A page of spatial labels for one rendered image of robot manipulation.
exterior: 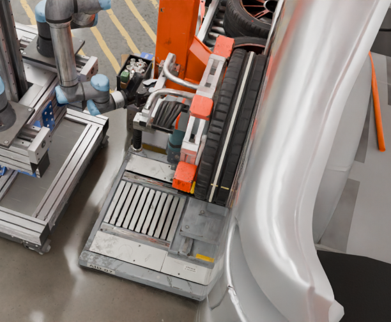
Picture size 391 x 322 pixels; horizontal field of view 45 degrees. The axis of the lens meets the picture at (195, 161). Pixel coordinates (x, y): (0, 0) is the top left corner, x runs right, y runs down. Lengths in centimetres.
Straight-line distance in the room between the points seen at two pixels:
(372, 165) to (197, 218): 99
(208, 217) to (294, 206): 164
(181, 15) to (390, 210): 121
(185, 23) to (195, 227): 101
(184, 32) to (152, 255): 114
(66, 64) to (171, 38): 59
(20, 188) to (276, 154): 188
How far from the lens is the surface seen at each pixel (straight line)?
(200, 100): 171
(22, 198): 261
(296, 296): 88
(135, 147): 203
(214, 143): 174
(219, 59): 195
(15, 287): 261
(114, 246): 256
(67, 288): 257
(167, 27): 230
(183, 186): 185
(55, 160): 272
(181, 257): 249
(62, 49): 193
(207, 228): 248
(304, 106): 101
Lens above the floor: 236
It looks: 52 degrees down
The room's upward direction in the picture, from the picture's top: 12 degrees clockwise
